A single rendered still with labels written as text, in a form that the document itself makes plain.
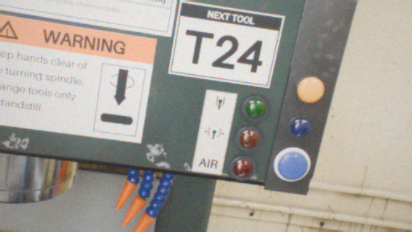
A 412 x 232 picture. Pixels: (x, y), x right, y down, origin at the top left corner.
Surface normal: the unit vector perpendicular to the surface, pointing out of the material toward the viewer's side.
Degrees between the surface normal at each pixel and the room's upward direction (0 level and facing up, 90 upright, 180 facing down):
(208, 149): 90
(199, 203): 90
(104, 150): 90
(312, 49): 90
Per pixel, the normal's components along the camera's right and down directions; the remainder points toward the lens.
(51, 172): 0.66, 0.36
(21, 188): 0.33, 0.37
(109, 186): 0.08, 0.36
